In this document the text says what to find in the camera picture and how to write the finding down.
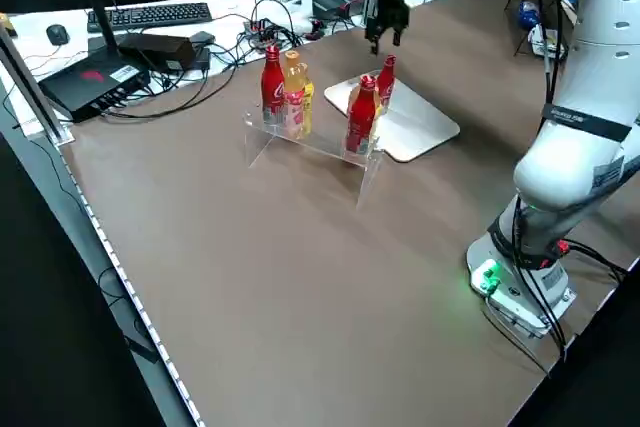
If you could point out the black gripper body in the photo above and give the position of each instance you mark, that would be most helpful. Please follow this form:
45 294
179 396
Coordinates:
390 7

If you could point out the red cola bottle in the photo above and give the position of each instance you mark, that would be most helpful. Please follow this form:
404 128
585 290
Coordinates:
272 92
387 84
361 117

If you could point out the white rectangular tray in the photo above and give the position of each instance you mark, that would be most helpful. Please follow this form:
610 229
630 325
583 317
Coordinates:
420 127

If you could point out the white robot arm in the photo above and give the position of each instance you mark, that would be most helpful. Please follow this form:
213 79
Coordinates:
575 172

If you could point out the clear acrylic shelf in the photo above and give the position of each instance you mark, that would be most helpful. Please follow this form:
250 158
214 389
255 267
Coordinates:
320 147

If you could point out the yellow drink bottle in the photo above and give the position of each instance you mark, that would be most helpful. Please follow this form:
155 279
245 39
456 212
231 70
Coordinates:
309 107
383 111

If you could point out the usb hub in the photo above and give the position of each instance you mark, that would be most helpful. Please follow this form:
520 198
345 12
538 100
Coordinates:
260 31

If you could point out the blue snack packet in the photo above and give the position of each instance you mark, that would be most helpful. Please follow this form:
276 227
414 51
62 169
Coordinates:
528 14

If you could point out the white cartoon snack packet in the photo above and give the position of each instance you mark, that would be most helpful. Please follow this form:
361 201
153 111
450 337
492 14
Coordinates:
545 42

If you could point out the black adapter box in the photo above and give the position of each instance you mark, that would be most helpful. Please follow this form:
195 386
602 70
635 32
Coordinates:
160 49

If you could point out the black keyboard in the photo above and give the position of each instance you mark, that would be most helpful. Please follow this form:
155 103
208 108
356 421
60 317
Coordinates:
150 17

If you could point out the black monitor stand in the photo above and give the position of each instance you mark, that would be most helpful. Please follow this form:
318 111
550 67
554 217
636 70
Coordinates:
100 12

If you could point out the black device red logo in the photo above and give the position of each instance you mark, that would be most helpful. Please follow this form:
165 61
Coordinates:
90 82

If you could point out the black computer mouse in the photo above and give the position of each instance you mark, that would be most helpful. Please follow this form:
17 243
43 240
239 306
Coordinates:
57 34

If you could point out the aluminium frame post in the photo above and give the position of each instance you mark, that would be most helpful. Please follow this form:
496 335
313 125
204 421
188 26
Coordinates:
50 122

